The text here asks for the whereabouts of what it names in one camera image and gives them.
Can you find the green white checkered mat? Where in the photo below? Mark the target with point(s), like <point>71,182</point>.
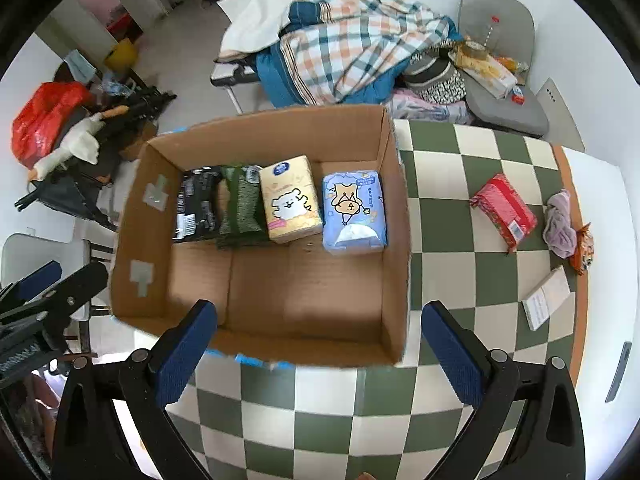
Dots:
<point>318,369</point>

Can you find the blue cartoon tissue pack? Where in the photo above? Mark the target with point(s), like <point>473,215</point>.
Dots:
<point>353,213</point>

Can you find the orange panda plush toy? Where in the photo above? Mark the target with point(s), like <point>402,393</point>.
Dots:
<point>584,253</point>

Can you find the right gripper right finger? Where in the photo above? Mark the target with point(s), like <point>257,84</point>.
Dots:
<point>548,442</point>

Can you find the white goose plush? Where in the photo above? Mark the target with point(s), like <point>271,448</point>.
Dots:
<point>80,142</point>

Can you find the yellow Vinda tissue pack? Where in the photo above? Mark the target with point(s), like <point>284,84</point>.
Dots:
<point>290,200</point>

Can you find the grey cushioned chair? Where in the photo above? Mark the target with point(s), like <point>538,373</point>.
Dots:
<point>506,29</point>

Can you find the plaid blanket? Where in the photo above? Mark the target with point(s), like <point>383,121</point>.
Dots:
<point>347,51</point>

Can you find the red snack packet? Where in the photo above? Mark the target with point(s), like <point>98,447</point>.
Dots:
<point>513,219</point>

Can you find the white pillow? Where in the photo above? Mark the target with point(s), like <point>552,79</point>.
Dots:
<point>254,25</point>

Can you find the purple fuzzy cloth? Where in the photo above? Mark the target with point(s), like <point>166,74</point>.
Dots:
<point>558,233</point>

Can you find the yellow snack package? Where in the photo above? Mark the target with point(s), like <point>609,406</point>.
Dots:
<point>473,59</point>

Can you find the black snack bag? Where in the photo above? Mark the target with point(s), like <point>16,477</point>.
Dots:
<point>197,217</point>

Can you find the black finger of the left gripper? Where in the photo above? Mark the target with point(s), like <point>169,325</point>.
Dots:
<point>43,301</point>

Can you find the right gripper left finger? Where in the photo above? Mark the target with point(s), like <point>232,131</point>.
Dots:
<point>89,441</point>

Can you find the dark green snack bag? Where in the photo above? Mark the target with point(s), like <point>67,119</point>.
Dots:
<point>244,221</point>

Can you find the black white patterned bag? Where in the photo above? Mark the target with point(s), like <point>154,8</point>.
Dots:
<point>434,80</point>

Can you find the brown cardboard box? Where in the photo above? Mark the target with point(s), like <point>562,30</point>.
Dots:
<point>292,302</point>

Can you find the white beige box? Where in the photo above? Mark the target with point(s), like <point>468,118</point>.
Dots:
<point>546,298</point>

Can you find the red plastic bag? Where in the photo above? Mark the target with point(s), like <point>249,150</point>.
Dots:
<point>36,128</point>

